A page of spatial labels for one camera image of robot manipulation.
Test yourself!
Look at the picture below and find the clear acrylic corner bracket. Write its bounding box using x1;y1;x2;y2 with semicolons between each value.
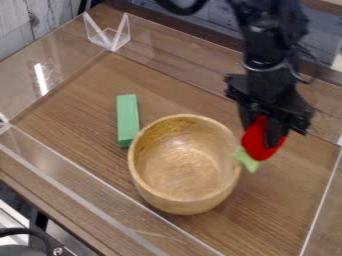
82;13;130;52

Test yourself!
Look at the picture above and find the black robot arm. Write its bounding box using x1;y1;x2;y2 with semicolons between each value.
224;0;313;148

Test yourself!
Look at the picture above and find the clear acrylic table enclosure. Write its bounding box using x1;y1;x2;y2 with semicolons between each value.
0;6;342;256

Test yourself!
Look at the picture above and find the light wooden bowl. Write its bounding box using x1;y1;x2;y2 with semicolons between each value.
126;114;241;215

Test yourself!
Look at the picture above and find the black cable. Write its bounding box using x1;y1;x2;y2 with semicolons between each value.
0;227;50;256

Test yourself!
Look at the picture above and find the black metal bracket with screw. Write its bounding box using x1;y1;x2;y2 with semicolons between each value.
27;212;77;256

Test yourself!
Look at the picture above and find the red plush strawberry toy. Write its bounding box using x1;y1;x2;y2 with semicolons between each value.
233;115;287;173

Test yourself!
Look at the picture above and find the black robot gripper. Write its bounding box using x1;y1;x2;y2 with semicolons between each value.
224;65;315;148

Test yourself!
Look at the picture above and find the green rectangular block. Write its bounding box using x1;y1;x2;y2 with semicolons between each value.
116;94;140;148

